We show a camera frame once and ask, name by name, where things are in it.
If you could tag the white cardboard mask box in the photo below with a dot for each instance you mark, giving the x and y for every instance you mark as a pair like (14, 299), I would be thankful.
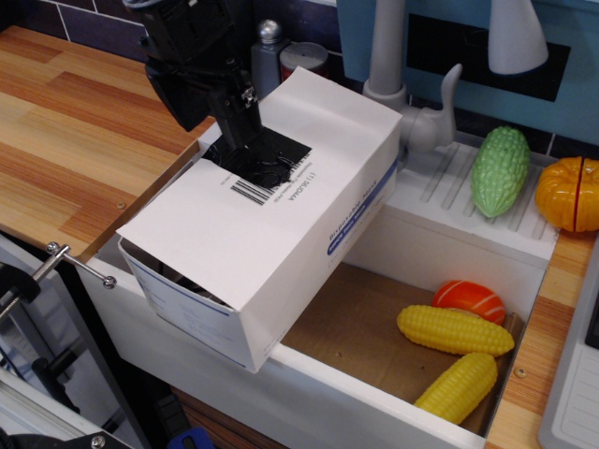
(234, 265)

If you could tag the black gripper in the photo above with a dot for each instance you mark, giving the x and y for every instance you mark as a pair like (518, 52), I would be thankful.
(188, 45)

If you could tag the yellow toy corn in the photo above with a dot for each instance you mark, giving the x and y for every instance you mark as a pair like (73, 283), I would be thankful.
(453, 332)
(458, 391)

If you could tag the blue toy panel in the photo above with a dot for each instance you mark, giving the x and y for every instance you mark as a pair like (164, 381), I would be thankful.
(412, 44)

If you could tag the grey bottle silver cap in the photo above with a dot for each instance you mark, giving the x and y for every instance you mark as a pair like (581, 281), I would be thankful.
(265, 56)

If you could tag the metal black clamp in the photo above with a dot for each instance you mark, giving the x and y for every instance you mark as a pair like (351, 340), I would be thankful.
(42, 340)

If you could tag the orange toy pumpkin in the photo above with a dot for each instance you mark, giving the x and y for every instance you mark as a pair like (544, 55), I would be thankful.
(567, 194)

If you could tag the grey appliance at right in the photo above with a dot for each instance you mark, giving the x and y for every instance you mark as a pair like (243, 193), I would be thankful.
(570, 419)

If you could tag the white cone lamp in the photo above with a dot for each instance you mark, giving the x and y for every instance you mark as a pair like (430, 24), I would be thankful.
(517, 43)

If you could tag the orange toy salmon piece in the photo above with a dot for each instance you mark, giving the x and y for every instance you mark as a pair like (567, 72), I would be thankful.
(471, 297)

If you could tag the white toy sink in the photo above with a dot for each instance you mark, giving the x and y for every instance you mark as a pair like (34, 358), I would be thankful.
(344, 376)

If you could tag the blue clamp handle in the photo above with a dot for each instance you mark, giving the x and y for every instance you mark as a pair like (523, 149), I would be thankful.
(194, 438)

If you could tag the red toy can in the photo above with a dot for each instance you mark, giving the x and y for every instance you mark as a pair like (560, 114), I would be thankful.
(307, 55)

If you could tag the yellow toy corn lower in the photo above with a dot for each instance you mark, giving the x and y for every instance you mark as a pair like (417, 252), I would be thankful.
(458, 391)

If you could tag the green toy bitter gourd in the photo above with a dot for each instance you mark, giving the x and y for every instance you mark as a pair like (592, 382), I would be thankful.
(500, 170)

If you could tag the yellow toy corn upper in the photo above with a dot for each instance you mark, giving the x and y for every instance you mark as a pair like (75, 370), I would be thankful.
(453, 332)

